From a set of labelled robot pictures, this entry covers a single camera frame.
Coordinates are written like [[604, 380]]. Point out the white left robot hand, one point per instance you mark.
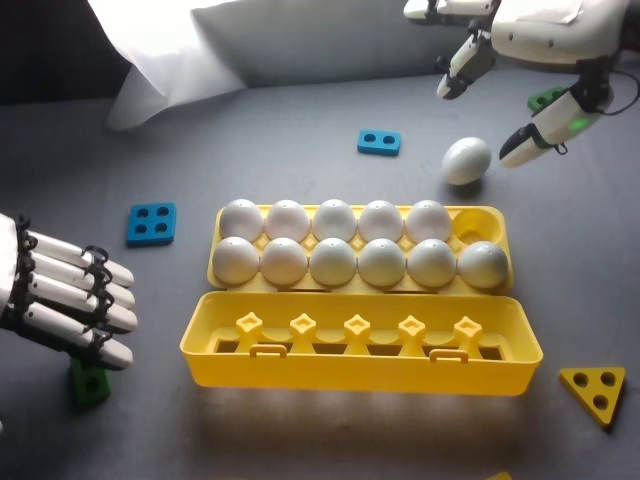
[[55, 285]]

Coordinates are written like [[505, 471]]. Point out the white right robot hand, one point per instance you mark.
[[540, 30]]

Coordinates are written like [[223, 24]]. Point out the white toy egg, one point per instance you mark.
[[236, 261], [286, 220], [428, 219], [284, 262], [381, 262], [241, 219], [380, 220], [334, 219], [465, 161], [432, 263], [332, 262], [483, 265]]

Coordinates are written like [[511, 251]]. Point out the yellow egg carton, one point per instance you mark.
[[350, 377]]

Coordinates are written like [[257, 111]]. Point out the green two-hole block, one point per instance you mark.
[[542, 105]]

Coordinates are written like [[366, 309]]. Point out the blue four-hole block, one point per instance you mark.
[[150, 239]]

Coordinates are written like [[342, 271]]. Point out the green one-hole block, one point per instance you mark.
[[100, 392]]

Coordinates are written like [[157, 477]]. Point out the blue two-hole block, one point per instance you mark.
[[379, 149]]

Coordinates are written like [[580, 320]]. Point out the white cloth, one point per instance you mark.
[[150, 50]]

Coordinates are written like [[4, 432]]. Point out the grey table cloth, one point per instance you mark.
[[300, 125]]

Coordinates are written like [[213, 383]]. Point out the yellow triangle block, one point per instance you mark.
[[607, 407]]

